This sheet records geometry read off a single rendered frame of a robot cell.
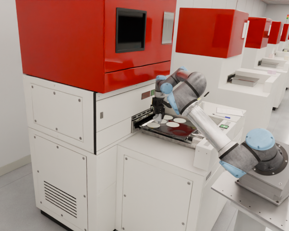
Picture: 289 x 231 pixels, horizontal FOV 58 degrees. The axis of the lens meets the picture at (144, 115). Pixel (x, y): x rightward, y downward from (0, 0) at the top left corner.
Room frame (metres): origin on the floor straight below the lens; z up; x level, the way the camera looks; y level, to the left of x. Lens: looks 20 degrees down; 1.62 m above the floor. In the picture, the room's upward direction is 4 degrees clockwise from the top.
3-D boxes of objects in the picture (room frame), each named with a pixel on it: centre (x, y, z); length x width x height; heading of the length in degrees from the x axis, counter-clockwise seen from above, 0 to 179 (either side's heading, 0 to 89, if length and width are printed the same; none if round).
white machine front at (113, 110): (1.76, 0.07, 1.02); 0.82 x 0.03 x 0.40; 148
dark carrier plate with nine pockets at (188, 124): (1.81, -0.22, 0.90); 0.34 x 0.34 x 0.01; 58
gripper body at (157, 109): (1.79, -0.09, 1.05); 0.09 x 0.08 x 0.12; 122
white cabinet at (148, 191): (1.82, -0.35, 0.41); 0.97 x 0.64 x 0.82; 148
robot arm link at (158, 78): (1.79, -0.10, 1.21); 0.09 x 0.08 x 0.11; 15
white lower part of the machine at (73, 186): (1.94, 0.36, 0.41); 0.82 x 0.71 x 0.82; 148
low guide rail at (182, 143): (1.68, -0.21, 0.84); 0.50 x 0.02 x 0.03; 58
